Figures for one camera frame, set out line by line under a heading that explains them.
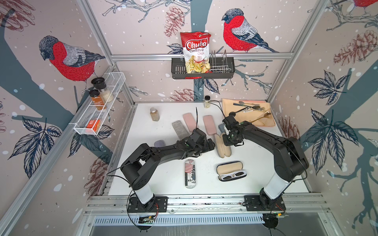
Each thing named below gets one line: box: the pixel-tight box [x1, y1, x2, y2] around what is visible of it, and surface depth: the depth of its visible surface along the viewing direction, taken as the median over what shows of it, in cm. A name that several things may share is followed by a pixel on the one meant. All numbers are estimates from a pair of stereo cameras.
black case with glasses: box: [216, 160, 248, 182], surface depth 85 cm
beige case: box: [214, 132, 232, 159], surface depth 94 cm
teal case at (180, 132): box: [171, 119, 189, 141], surface depth 103 cm
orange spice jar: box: [89, 89, 106, 111], surface depth 73 cm
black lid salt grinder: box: [90, 77, 114, 103], surface depth 74 cm
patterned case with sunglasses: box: [184, 159, 196, 189], surface depth 82 cm
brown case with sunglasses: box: [153, 139, 166, 148], surface depth 97 cm
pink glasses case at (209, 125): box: [202, 115, 218, 136], surface depth 107 cm
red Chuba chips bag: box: [180, 31, 213, 74], surface depth 85 cm
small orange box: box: [86, 119, 101, 133], surface depth 68 cm
